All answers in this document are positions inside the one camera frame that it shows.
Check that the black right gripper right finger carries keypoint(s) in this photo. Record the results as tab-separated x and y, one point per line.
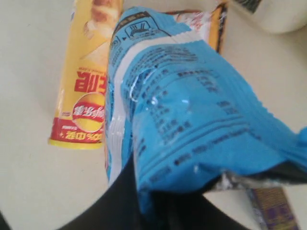
118	209

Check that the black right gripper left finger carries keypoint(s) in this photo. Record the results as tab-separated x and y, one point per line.
3	224

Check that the yellow chips can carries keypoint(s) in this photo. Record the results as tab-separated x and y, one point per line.
80	112

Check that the blue noodle packet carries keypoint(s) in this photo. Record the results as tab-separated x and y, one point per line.
183	112

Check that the purple juice carton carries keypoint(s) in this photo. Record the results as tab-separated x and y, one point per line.
272	209

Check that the orange noodle packet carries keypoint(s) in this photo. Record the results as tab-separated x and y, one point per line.
210	26

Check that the cream bin square mark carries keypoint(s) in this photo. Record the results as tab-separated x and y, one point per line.
274	16

